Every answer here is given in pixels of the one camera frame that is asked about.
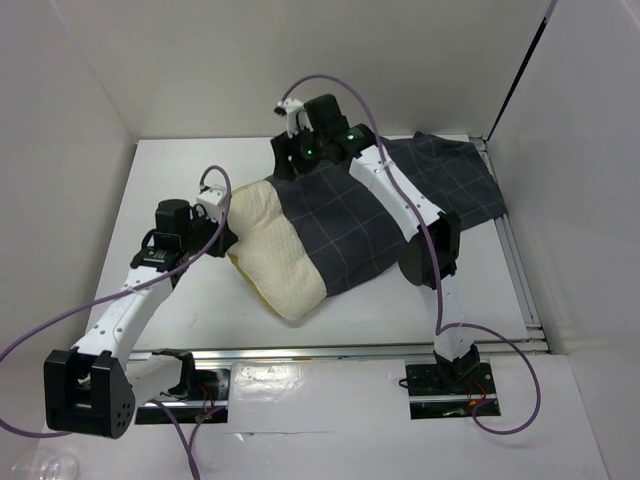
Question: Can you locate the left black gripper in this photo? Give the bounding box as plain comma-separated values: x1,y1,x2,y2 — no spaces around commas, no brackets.
180,207,236,257

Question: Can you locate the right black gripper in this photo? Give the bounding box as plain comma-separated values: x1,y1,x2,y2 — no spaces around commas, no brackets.
271,120,327,182

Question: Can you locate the cream yellow pillow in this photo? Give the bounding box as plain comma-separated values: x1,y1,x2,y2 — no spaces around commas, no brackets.
227,180,327,322

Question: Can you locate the dark grey plaid pillowcase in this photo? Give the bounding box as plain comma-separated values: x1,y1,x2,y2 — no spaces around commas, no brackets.
267,132,507,296

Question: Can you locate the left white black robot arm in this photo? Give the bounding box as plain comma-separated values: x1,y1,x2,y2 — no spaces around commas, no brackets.
44,190,237,439

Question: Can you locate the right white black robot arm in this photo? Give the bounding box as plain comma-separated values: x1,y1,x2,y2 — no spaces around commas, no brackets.
271,94,480,392

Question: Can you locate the clear plastic object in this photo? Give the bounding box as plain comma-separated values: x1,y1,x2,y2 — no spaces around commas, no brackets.
9,447,79,480

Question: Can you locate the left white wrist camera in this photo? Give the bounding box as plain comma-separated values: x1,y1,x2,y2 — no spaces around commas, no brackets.
195,184,230,224

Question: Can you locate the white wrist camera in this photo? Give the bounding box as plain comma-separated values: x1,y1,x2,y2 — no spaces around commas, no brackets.
274,98,309,138
195,184,230,224

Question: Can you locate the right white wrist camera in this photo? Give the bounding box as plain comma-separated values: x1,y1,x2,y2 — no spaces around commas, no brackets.
274,98,309,138

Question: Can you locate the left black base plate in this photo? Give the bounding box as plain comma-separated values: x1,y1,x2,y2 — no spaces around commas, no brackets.
136,363,233,407

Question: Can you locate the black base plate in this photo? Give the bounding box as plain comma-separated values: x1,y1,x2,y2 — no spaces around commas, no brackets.
398,363,496,396
136,363,233,407

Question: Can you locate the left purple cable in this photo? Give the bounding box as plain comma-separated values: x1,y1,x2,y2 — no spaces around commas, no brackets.
0,165,233,480

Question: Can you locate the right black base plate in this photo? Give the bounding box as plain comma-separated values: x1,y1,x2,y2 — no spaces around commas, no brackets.
398,363,496,396

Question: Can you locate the dark vertical frame pole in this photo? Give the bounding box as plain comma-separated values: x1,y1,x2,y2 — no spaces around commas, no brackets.
484,0,557,142

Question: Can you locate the aluminium rail front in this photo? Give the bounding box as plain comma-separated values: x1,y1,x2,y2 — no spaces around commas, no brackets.
128,339,550,361

